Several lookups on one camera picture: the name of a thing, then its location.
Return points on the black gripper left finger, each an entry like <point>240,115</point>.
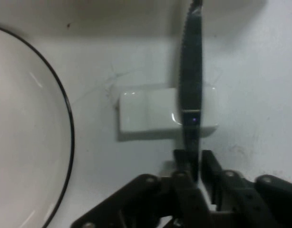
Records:
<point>146,202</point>

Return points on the silver table knife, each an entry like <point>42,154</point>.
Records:
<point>191,71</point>

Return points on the white bowl with black rim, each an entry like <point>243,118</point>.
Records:
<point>24,123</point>

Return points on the white ceramic cutlery rest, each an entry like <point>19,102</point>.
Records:
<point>148,111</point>

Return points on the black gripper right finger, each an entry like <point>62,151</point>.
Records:
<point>260,204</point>

